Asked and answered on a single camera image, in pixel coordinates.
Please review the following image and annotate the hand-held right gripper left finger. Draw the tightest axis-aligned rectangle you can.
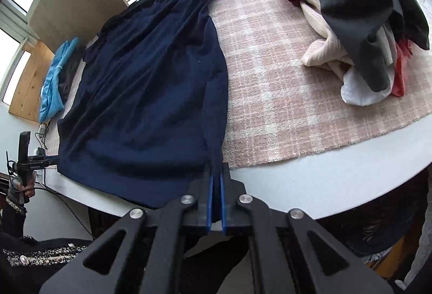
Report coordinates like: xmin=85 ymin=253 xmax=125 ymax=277
xmin=39 ymin=164 xmax=214 ymax=294

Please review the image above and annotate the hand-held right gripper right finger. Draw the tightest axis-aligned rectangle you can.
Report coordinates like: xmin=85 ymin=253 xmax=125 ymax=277
xmin=219 ymin=162 xmax=395 ymax=294

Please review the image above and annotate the navy blue shirt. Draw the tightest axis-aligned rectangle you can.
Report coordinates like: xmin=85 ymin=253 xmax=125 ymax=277
xmin=57 ymin=0 xmax=251 ymax=210

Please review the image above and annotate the person's left forearm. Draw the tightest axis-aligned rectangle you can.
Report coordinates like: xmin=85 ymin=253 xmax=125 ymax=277
xmin=0 ymin=177 xmax=28 ymax=242

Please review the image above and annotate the pile of mixed clothes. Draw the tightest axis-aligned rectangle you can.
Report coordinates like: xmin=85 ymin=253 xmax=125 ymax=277
xmin=300 ymin=0 xmax=399 ymax=79

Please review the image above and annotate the person's left hand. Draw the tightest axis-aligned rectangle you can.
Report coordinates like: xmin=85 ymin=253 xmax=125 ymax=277
xmin=23 ymin=174 xmax=36 ymax=199

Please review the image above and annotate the light wooden panel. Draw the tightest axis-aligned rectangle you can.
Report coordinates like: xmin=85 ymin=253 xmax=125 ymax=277
xmin=8 ymin=40 xmax=55 ymax=123

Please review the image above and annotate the light blue garment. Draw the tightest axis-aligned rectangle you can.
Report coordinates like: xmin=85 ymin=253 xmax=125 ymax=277
xmin=39 ymin=37 xmax=82 ymax=124

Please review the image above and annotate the dark brown cloth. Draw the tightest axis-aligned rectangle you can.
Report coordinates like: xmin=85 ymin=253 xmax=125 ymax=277
xmin=57 ymin=45 xmax=86 ymax=104

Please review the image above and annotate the pink plaid blanket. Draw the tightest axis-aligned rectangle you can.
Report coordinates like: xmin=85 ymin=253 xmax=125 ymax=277
xmin=43 ymin=0 xmax=432 ymax=170

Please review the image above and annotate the white garment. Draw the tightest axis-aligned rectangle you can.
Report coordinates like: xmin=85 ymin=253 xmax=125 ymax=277
xmin=340 ymin=66 xmax=394 ymax=107

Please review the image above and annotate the bright red cloth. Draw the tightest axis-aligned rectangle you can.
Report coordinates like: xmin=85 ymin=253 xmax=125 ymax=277
xmin=391 ymin=39 xmax=414 ymax=98

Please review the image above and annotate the dark grey garment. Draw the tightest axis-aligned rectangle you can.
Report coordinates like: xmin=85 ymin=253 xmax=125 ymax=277
xmin=317 ymin=0 xmax=407 ymax=93

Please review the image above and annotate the black garment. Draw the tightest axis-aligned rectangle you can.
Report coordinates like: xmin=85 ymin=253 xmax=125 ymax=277
xmin=388 ymin=0 xmax=431 ymax=51

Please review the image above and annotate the black cable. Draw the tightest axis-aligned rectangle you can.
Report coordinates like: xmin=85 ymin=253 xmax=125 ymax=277
xmin=32 ymin=176 xmax=96 ymax=241

